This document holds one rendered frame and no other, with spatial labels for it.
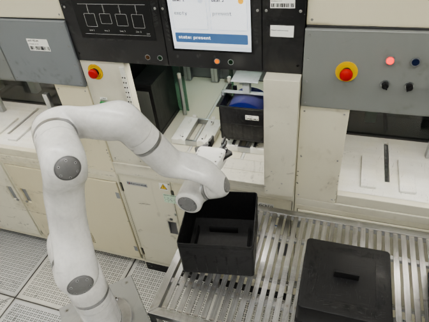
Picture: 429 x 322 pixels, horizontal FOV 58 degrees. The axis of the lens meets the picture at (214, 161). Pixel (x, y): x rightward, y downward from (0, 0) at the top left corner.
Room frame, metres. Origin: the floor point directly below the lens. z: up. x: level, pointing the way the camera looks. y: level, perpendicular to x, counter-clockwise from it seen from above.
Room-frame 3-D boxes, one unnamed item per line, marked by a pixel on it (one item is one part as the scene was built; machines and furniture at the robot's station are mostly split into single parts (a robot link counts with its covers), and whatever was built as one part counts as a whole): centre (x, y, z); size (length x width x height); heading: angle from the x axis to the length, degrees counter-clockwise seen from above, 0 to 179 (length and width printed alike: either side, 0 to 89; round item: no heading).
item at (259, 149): (1.54, -0.18, 0.89); 0.22 x 0.21 x 0.04; 158
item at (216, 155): (1.02, 0.02, 1.19); 0.11 x 0.10 x 0.07; 159
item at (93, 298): (0.75, 0.46, 1.07); 0.19 x 0.12 x 0.24; 24
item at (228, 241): (1.00, 0.01, 0.85); 0.28 x 0.28 x 0.17; 78
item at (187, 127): (1.64, 0.07, 0.89); 0.22 x 0.21 x 0.04; 158
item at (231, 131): (1.54, -0.18, 1.06); 0.24 x 0.20 x 0.32; 68
